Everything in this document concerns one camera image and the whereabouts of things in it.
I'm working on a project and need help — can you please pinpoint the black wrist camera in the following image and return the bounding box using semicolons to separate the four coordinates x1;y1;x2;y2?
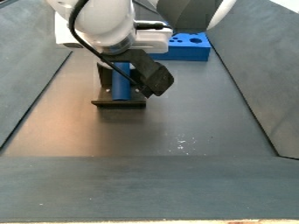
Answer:
104;49;173;98

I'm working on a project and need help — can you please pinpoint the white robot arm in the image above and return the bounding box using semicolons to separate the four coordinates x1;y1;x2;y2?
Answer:
45;0;237;54

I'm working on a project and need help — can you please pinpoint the blue cylinder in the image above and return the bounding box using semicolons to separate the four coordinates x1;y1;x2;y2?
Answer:
112;62;131;101

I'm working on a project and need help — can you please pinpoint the black cable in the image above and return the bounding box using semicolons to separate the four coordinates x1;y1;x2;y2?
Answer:
68;0;167;93

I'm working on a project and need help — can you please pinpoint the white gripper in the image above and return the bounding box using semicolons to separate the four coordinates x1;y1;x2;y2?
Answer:
53;11;173;54

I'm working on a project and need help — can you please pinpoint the blue shape sorting board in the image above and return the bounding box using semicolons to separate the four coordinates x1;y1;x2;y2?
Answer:
151;32;211;61

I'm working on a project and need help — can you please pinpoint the black curved cradle stand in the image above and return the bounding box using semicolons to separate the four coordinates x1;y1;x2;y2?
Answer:
91;64;145;109

